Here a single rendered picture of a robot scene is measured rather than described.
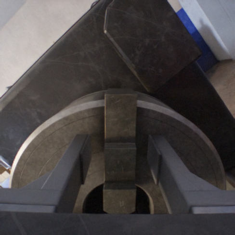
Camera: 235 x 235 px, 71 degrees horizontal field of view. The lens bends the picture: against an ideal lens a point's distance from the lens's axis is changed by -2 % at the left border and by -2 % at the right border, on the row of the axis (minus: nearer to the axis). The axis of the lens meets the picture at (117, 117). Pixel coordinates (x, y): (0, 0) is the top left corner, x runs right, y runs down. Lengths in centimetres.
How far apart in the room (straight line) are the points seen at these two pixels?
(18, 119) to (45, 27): 365
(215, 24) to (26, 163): 361
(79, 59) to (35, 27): 375
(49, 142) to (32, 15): 404
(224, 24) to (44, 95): 355
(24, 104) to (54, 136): 25
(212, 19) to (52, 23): 299
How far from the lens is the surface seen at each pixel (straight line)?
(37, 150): 19
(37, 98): 40
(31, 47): 409
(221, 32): 370
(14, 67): 425
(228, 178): 49
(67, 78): 37
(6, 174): 463
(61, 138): 17
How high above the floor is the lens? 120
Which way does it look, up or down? 12 degrees down
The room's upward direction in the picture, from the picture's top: 41 degrees counter-clockwise
